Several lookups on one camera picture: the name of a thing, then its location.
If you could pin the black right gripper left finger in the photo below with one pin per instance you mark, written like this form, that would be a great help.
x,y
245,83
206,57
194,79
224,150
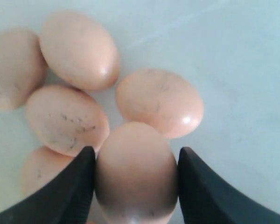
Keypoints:
x,y
64,200

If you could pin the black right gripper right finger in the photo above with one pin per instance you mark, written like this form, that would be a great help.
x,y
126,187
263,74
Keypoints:
x,y
206,198

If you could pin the brown egg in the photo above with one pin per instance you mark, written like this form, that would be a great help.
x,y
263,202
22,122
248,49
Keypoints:
x,y
22,67
40,167
66,119
79,50
136,176
162,99

